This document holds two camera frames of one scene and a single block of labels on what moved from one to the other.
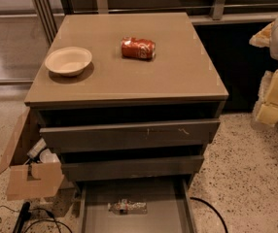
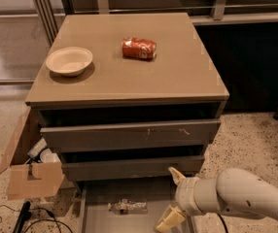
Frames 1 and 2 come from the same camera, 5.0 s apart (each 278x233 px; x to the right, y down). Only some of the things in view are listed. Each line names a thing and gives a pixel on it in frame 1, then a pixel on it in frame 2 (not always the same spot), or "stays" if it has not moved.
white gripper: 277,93 → 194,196
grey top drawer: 76,138 stays
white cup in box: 47,156 stays
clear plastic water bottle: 124,207 stays
